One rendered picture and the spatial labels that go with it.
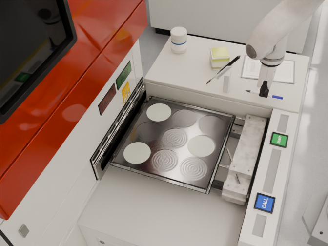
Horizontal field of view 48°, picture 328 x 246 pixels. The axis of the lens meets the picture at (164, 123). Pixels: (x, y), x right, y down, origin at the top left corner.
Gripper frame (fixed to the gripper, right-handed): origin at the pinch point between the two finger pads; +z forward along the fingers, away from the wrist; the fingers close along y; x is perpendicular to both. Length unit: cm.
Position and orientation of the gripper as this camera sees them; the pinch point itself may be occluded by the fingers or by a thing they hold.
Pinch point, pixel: (264, 91)
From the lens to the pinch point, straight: 143.1
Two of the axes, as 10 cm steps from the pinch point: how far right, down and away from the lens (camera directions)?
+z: 0.6, 6.5, 7.5
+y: -3.6, 7.2, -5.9
